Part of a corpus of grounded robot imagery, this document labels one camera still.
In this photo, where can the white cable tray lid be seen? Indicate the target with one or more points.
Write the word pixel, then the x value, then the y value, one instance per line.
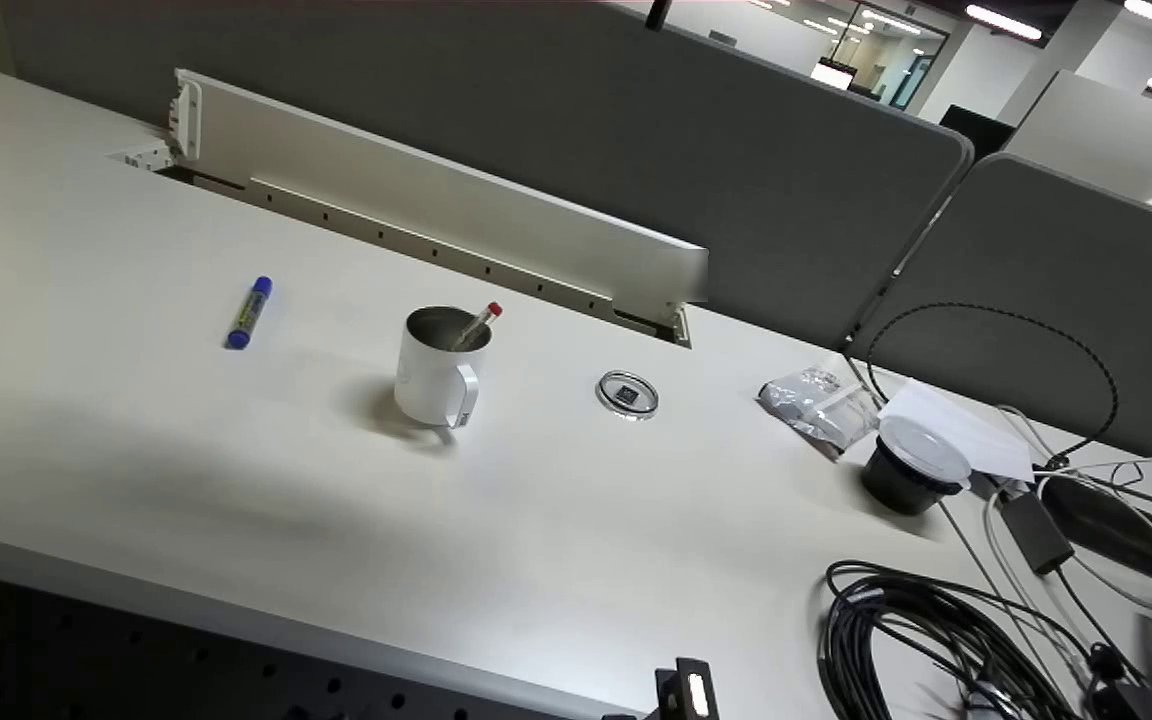
pixel 424 206

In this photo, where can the red-tipped screwdriver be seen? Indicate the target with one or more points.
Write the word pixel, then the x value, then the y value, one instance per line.
pixel 482 322

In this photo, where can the black perforated panel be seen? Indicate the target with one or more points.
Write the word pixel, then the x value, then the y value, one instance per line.
pixel 86 663

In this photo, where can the white metal mug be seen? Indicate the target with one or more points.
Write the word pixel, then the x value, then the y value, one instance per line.
pixel 439 382

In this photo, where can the blue marker pen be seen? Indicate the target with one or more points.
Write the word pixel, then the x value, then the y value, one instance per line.
pixel 248 312

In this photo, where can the clear plastic bag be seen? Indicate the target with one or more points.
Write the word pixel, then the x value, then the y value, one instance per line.
pixel 822 410

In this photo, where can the right grey desk partition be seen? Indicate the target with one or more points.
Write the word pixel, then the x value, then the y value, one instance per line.
pixel 1028 289

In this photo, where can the round clear desk grommet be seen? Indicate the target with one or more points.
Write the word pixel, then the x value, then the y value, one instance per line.
pixel 624 393

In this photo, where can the grey desk partition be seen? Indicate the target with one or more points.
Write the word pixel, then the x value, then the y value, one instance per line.
pixel 805 197
pixel 1028 289

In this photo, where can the small black camera device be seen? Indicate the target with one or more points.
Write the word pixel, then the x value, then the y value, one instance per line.
pixel 687 693

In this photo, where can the black and white round device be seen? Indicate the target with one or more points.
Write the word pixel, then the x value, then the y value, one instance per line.
pixel 915 467

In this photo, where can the left grey desk partition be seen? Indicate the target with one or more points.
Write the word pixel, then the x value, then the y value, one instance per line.
pixel 805 197

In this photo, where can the black power adapter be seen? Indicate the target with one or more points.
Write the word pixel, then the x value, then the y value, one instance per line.
pixel 1033 530

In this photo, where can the black oval device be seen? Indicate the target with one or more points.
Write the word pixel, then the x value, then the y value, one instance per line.
pixel 1100 521

